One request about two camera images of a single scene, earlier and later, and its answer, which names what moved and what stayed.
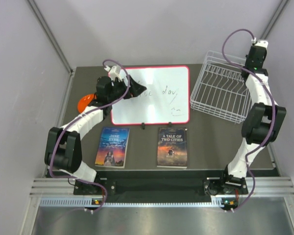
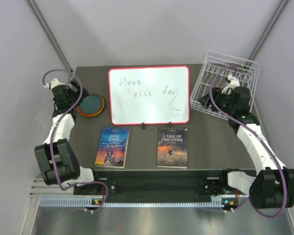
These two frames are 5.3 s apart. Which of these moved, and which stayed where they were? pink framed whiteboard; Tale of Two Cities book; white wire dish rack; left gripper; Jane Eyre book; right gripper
Moved: left gripper; right gripper
Stayed: Tale of Two Cities book; white wire dish rack; Jane Eyre book; pink framed whiteboard
